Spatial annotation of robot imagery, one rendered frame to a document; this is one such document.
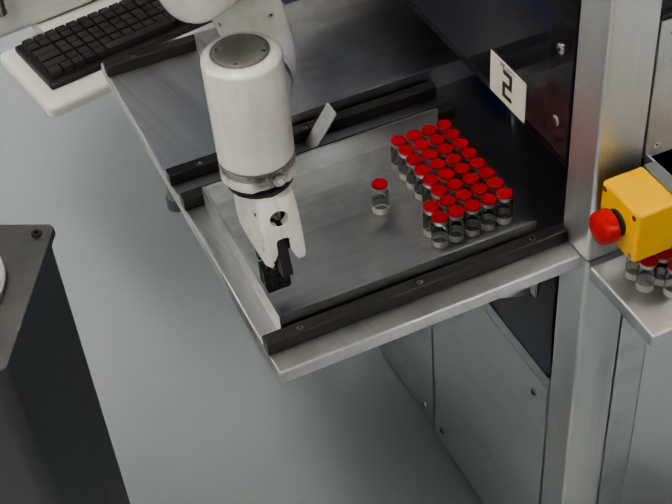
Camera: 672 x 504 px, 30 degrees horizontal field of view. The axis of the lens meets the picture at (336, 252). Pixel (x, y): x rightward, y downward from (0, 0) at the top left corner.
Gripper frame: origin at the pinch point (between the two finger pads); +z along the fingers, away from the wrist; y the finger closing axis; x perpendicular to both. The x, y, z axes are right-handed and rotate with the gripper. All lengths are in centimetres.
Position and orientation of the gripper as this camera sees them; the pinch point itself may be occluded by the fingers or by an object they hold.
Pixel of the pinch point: (274, 273)
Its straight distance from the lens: 147.8
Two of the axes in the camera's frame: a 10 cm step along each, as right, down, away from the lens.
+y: -4.2, -6.0, 6.8
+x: -9.1, 3.4, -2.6
